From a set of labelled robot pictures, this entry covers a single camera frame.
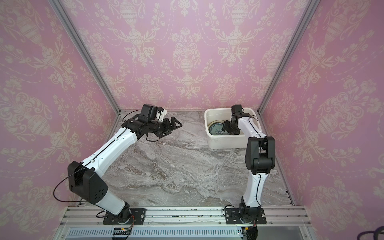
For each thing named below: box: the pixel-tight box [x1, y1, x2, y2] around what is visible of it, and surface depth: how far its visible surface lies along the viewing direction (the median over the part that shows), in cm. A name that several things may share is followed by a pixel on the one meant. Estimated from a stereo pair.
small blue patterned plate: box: [208, 122, 231, 135], surface depth 105 cm
